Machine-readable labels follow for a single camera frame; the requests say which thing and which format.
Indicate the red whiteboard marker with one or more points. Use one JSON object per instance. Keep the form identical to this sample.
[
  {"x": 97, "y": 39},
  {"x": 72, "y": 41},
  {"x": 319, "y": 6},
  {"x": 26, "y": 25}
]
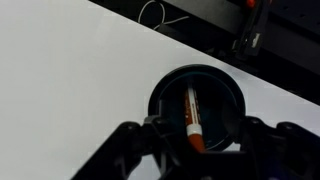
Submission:
[{"x": 193, "y": 130}]

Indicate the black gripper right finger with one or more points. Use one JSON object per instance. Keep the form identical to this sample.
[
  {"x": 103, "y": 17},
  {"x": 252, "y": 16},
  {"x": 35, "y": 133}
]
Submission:
[{"x": 286, "y": 150}]

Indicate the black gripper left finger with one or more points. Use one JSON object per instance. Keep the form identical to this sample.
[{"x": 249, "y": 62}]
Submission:
[{"x": 123, "y": 146}]

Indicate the dark teal ceramic mug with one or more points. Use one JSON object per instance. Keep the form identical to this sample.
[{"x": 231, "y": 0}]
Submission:
[{"x": 218, "y": 96}]

